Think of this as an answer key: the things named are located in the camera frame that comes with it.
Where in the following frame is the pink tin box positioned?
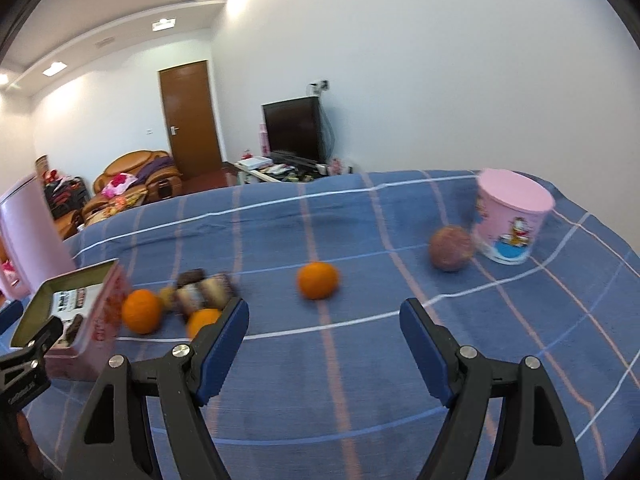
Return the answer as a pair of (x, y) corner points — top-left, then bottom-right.
(10, 259), (133, 382)

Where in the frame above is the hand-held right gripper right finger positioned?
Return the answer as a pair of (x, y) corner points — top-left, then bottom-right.
(398, 298), (586, 480)

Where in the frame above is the purple passion fruit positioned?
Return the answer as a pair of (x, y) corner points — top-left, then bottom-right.
(429, 226), (475, 273)

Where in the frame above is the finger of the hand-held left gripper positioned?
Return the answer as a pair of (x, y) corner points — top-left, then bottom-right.
(0, 316), (64, 367)

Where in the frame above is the pink cartoon paper cup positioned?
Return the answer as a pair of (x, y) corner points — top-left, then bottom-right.
(472, 168), (556, 265)

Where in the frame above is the purple cloth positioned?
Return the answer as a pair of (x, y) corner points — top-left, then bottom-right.
(135, 156), (176, 183)

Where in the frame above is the pink plastic pitcher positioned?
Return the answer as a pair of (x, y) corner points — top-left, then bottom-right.
(0, 172), (76, 301)

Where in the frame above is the blue plaid bedsheet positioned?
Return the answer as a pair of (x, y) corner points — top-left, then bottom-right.
(0, 169), (640, 480)

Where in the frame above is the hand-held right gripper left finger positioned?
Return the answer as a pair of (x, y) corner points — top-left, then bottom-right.
(62, 297), (251, 480)

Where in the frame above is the pink floral cloth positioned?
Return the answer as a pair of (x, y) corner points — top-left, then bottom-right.
(102, 172), (137, 200)

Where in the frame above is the cluttered coffee table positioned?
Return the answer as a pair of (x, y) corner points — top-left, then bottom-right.
(82, 195), (146, 228)

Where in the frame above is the brown leather sofa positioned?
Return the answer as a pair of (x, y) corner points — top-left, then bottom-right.
(82, 149), (184, 223)

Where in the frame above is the orange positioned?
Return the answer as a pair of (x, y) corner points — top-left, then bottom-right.
(186, 308), (223, 339)
(297, 262), (340, 301)
(121, 289), (164, 335)

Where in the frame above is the brown wooden door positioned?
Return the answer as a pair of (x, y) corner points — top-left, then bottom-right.
(158, 60), (223, 182)

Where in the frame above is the black television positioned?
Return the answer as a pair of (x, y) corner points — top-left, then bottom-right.
(261, 96), (327, 168)

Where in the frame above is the white television stand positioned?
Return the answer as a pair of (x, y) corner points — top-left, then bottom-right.
(232, 156), (353, 187)

